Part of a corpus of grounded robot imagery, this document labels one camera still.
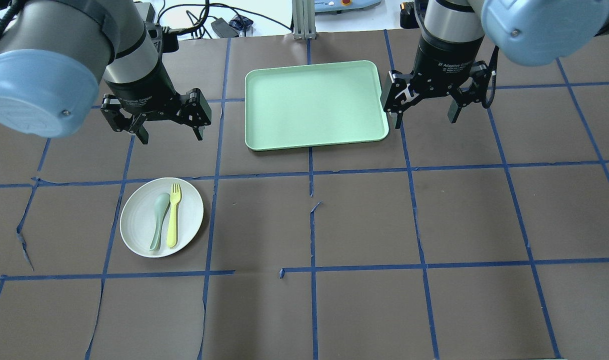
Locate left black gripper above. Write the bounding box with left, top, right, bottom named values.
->
left=100, top=59, right=212, bottom=145

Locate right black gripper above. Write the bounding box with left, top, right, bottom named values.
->
left=380, top=36, right=496, bottom=130

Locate yellow plastic fork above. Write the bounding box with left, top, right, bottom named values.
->
left=166, top=182, right=183, bottom=249

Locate white round plate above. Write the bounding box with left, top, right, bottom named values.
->
left=119, top=177, right=205, bottom=258

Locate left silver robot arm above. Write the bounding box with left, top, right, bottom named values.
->
left=0, top=0, right=212, bottom=144

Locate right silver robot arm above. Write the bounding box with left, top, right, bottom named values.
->
left=381, top=0, right=609, bottom=129

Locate pale green spoon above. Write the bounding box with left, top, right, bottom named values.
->
left=149, top=193, right=171, bottom=252

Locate black power adapter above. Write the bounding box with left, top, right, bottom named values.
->
left=210, top=17, right=239, bottom=39

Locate light green tray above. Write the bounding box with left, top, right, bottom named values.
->
left=244, top=60, right=389, bottom=152

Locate blue teach pendant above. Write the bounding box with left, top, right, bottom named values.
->
left=314, top=0, right=382, bottom=15

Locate aluminium frame post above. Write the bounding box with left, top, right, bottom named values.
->
left=291, top=0, right=318, bottom=40

